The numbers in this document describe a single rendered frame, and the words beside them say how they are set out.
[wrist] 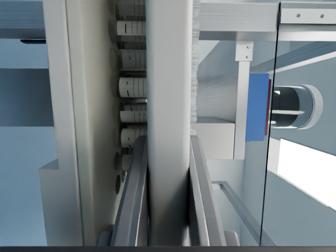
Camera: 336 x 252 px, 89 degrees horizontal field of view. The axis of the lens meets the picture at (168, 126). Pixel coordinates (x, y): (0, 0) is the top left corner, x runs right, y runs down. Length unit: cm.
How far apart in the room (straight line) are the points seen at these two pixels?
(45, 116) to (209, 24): 59
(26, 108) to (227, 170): 400
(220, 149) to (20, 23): 56
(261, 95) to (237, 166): 384
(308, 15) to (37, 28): 59
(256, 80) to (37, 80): 70
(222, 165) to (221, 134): 374
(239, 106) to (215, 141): 11
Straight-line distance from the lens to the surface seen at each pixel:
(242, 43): 52
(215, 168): 421
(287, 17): 51
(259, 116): 57
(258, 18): 49
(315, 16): 55
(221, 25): 46
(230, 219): 495
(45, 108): 73
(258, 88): 56
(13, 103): 80
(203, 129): 48
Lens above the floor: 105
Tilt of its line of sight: 1 degrees up
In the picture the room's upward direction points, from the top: 90 degrees clockwise
